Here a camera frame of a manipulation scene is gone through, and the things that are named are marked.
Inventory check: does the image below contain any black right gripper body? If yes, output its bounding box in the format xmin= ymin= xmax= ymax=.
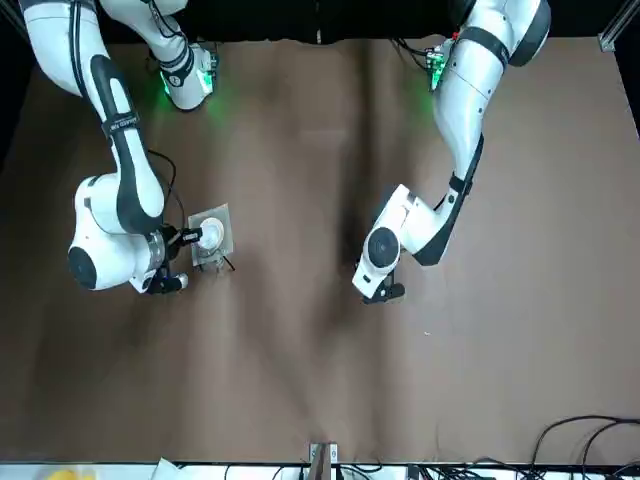
xmin=162 ymin=223 xmax=184 ymax=263

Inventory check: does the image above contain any white ceramic crucible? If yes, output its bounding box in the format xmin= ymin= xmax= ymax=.
xmin=198 ymin=217 xmax=226 ymax=251

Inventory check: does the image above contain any white paper sheet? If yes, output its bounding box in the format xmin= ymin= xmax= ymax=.
xmin=151 ymin=457 xmax=184 ymax=480

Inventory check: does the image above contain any yellow plastic container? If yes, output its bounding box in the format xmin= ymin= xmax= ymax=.
xmin=42 ymin=465 xmax=99 ymax=480

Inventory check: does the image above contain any square wire gauze mat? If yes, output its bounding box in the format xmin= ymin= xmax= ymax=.
xmin=187 ymin=202 xmax=236 ymax=267

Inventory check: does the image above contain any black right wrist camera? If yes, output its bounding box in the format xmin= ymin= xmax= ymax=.
xmin=142 ymin=269 xmax=190 ymax=297

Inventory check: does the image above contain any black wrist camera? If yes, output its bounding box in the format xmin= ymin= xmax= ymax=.
xmin=362 ymin=282 xmax=407 ymax=306
xmin=142 ymin=269 xmax=190 ymax=297

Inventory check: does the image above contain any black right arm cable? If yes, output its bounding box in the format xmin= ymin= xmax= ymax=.
xmin=147 ymin=148 xmax=185 ymax=231

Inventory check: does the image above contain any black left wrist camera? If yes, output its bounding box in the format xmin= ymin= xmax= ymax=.
xmin=362 ymin=282 xmax=407 ymax=306

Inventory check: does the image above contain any aluminium frame post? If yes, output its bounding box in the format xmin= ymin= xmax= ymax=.
xmin=598 ymin=0 xmax=640 ymax=52
xmin=308 ymin=441 xmax=339 ymax=480
xmin=0 ymin=0 xmax=31 ymax=36

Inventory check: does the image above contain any black left arm base cable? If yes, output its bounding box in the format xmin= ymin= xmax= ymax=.
xmin=393 ymin=37 xmax=437 ymax=67

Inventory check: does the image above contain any black looped cable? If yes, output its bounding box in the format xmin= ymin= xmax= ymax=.
xmin=579 ymin=422 xmax=640 ymax=480
xmin=534 ymin=414 xmax=640 ymax=480

